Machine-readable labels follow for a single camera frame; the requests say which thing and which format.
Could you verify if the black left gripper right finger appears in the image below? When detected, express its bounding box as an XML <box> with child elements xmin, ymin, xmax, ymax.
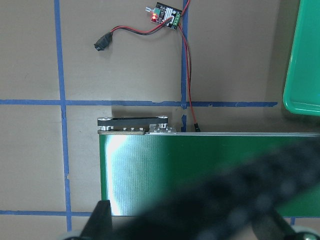
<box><xmin>252</xmin><ymin>210</ymin><xmax>300</xmax><ymax>240</ymax></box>

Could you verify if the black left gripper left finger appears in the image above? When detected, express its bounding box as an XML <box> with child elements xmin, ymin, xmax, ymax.
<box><xmin>79</xmin><ymin>200</ymin><xmax>112</xmax><ymax>240</ymax></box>

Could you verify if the green conveyor belt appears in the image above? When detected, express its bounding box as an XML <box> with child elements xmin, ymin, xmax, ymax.
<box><xmin>97</xmin><ymin>116</ymin><xmax>316</xmax><ymax>217</ymax></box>

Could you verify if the green plastic tray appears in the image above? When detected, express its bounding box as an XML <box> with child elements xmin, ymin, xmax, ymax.
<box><xmin>283</xmin><ymin>0</ymin><xmax>320</xmax><ymax>117</ymax></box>

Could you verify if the small motor controller board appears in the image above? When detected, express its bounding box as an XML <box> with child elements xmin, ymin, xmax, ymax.
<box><xmin>145</xmin><ymin>2</ymin><xmax>183</xmax><ymax>30</ymax></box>

